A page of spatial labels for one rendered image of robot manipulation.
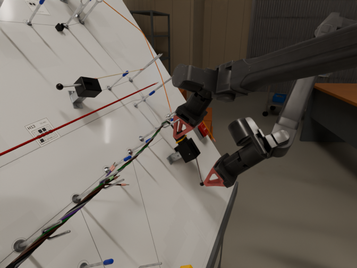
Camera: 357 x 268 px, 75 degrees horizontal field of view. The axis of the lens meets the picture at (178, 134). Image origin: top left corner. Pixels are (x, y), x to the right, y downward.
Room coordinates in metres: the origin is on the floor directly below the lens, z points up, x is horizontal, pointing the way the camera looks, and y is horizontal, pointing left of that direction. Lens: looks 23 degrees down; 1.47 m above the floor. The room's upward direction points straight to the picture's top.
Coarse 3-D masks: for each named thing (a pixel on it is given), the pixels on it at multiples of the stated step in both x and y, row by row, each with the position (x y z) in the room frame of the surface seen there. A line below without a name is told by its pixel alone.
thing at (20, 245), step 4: (60, 220) 0.22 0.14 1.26; (52, 224) 0.22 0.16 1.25; (56, 224) 0.22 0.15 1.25; (44, 228) 0.23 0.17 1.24; (48, 228) 0.23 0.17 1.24; (64, 232) 0.22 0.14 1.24; (68, 232) 0.21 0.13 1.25; (36, 236) 0.24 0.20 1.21; (56, 236) 0.22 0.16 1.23; (60, 236) 0.22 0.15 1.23; (20, 240) 0.27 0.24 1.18; (24, 240) 0.27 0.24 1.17; (28, 240) 0.25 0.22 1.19; (32, 240) 0.24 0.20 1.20; (16, 244) 0.26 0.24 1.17; (20, 244) 0.26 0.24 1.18; (24, 244) 0.25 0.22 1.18; (28, 244) 0.25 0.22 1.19; (16, 248) 0.25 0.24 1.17; (20, 248) 0.25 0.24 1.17; (24, 248) 0.26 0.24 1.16
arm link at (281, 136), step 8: (240, 120) 0.60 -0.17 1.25; (248, 120) 0.61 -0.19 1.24; (232, 128) 0.60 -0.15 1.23; (240, 128) 0.59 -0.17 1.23; (248, 128) 0.59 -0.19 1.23; (256, 128) 0.59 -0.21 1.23; (232, 136) 0.60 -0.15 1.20; (240, 136) 0.57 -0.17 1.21; (264, 136) 0.56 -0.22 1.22; (272, 136) 0.54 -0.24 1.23; (280, 136) 0.53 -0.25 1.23; (288, 136) 0.53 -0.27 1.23; (264, 144) 0.56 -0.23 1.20; (272, 144) 0.52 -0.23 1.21; (280, 144) 0.52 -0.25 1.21
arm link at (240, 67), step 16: (336, 32) 0.36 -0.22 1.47; (352, 32) 0.34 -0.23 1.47; (288, 48) 0.42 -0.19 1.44; (304, 48) 0.39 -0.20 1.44; (320, 48) 0.37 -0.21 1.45; (336, 48) 0.34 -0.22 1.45; (352, 48) 0.33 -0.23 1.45; (224, 64) 0.55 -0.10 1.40; (240, 64) 0.51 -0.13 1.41; (256, 64) 0.47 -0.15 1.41; (272, 64) 0.43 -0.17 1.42; (288, 64) 0.40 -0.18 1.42; (304, 64) 0.38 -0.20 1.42; (320, 64) 0.36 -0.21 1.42; (336, 64) 0.35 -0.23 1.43; (352, 64) 0.34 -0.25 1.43; (224, 80) 0.53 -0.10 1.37; (240, 80) 0.49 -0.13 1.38; (256, 80) 0.46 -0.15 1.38; (272, 80) 0.45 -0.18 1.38; (288, 80) 0.44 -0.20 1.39; (240, 96) 0.54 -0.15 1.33
